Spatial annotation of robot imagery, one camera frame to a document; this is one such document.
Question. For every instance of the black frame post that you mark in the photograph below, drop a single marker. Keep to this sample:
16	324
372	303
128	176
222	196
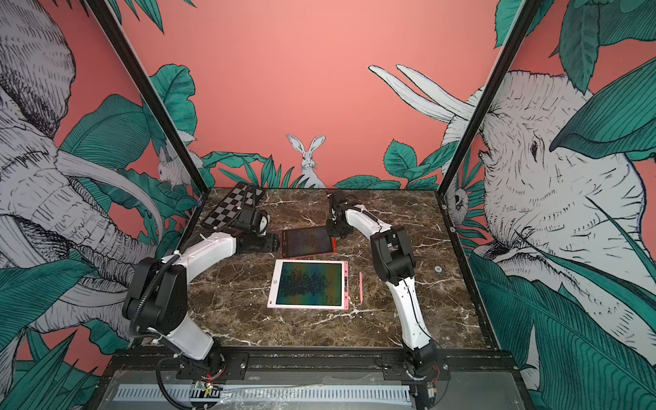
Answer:
522	23
106	19

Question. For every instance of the black white checkerboard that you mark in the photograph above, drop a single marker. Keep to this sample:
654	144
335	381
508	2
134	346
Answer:
241	195

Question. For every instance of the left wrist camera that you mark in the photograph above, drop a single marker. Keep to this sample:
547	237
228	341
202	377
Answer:
252	220

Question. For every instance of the left black frame post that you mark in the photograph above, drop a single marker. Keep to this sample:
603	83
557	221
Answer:
106	19

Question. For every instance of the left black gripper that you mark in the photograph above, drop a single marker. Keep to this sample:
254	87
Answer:
272	243

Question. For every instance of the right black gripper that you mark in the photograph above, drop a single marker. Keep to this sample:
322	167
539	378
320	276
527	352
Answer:
330	230

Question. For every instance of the red writing tablet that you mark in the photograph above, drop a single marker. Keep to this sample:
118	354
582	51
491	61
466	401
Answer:
308	241

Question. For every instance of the right black frame post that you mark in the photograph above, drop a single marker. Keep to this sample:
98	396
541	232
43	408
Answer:
522	23

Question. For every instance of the white slotted cable duct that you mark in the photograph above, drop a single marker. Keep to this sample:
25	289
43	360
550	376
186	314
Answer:
386	394

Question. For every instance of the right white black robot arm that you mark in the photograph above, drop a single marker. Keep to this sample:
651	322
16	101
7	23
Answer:
394	262

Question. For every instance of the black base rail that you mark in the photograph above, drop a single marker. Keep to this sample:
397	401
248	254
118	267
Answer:
236	363

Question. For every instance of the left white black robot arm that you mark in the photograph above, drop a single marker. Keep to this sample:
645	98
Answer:
156	304

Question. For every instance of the pink white writing tablet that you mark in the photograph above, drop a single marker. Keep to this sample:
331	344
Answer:
315	285

